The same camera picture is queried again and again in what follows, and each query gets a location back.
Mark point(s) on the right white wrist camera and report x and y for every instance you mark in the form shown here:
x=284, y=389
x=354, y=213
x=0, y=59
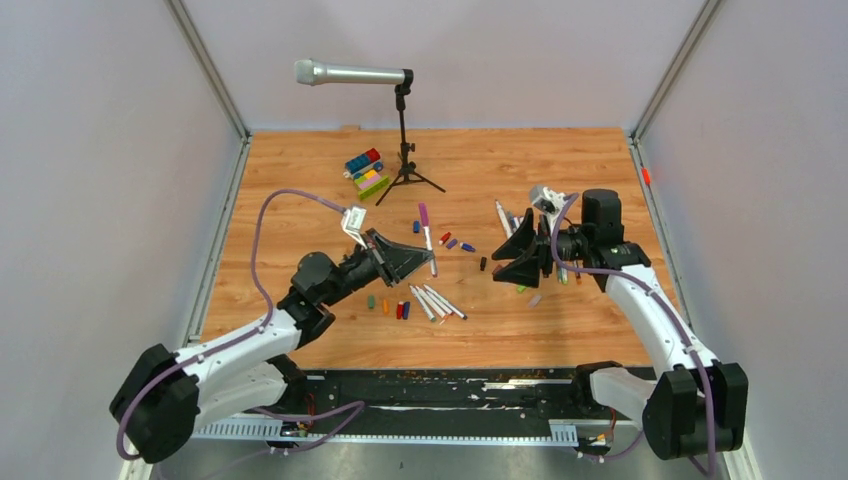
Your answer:
x=549, y=202

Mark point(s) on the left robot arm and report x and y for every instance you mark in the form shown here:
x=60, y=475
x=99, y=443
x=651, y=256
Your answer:
x=232, y=351

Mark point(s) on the silver microphone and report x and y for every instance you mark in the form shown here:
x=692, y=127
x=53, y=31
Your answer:
x=313, y=73

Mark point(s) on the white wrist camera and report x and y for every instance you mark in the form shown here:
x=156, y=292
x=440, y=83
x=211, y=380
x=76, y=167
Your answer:
x=352, y=221
x=549, y=202

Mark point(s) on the white marker dark green cap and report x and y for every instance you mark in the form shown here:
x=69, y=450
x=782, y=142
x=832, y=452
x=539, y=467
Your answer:
x=423, y=304

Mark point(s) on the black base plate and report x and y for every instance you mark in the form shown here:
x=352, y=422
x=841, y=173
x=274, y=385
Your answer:
x=446, y=404

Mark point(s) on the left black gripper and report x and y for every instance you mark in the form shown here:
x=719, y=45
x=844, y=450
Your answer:
x=415, y=257

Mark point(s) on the aluminium frame rail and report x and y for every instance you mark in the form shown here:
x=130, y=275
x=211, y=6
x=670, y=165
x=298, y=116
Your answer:
x=278, y=429

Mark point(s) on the blue red toy train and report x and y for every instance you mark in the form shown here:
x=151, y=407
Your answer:
x=360, y=165

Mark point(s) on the white marker red tip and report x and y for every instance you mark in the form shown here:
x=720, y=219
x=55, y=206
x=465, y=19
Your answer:
x=447, y=311

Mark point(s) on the green yellow pink block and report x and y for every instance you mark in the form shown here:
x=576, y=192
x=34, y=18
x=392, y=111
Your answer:
x=370, y=183

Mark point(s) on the white marker orange cap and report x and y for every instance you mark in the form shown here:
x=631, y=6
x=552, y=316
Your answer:
x=436, y=310

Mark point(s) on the black tripod microphone stand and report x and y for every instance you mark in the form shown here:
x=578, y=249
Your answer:
x=407, y=173

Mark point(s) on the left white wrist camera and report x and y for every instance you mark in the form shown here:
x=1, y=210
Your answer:
x=352, y=221

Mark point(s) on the white marker navy cap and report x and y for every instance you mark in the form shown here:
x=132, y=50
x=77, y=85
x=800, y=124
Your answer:
x=446, y=302

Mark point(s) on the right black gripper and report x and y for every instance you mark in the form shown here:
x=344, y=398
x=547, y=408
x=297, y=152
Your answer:
x=525, y=270

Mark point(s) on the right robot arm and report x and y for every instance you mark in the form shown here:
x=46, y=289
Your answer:
x=656, y=331

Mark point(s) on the white marker blue end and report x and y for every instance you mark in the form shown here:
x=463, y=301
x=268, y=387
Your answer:
x=504, y=220

